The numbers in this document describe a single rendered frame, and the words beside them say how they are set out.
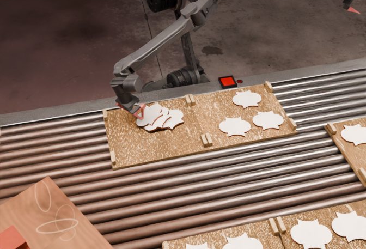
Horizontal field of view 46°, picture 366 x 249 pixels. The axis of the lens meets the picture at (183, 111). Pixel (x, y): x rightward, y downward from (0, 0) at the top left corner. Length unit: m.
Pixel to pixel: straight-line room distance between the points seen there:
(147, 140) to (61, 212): 0.52
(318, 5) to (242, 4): 0.81
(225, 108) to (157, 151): 0.41
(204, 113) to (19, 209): 0.90
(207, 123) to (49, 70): 2.25
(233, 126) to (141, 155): 0.43
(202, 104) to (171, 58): 1.91
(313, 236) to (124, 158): 0.79
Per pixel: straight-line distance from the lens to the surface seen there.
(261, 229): 1.63
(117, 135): 1.92
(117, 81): 1.77
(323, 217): 1.72
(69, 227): 1.54
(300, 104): 2.14
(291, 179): 1.82
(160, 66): 3.82
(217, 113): 2.00
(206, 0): 1.81
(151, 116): 1.94
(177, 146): 1.85
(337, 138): 2.00
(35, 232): 1.56
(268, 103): 2.09
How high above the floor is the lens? 2.31
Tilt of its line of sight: 43 degrees down
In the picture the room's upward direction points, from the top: straight up
